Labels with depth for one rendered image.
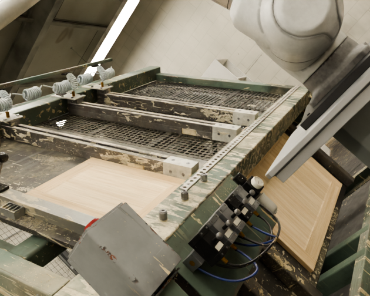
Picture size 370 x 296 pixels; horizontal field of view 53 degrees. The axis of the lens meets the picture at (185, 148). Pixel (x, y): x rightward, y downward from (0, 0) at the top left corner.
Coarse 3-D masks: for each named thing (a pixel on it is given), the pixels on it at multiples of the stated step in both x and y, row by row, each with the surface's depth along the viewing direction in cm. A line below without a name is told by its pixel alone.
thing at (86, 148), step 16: (0, 96) 180; (0, 112) 192; (16, 128) 180; (32, 128) 179; (32, 144) 177; (48, 144) 172; (64, 144) 166; (80, 144) 161; (96, 144) 159; (112, 144) 158; (112, 160) 155; (128, 160) 150; (144, 160) 146; (160, 160) 143; (176, 160) 142; (192, 160) 142; (176, 176) 141
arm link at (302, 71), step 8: (336, 40) 87; (264, 48) 92; (328, 48) 86; (336, 48) 86; (272, 56) 92; (320, 56) 87; (328, 56) 87; (280, 64) 93; (288, 64) 88; (296, 64) 87; (304, 64) 87; (312, 64) 88; (320, 64) 88; (288, 72) 95; (296, 72) 92; (304, 72) 91; (312, 72) 89; (304, 80) 93
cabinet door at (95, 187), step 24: (72, 168) 150; (96, 168) 150; (120, 168) 149; (48, 192) 133; (72, 192) 132; (96, 192) 132; (120, 192) 132; (144, 192) 131; (168, 192) 130; (96, 216) 117
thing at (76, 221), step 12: (12, 192) 128; (0, 204) 128; (24, 204) 121; (36, 204) 120; (48, 204) 120; (36, 216) 120; (48, 216) 116; (60, 216) 114; (72, 216) 114; (84, 216) 114; (72, 228) 113
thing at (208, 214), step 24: (216, 192) 126; (240, 192) 116; (192, 216) 112; (216, 216) 102; (240, 216) 109; (264, 216) 131; (168, 240) 102; (192, 240) 96; (216, 240) 95; (240, 240) 116; (264, 240) 122; (192, 264) 97; (216, 264) 101; (240, 264) 96; (216, 288) 99
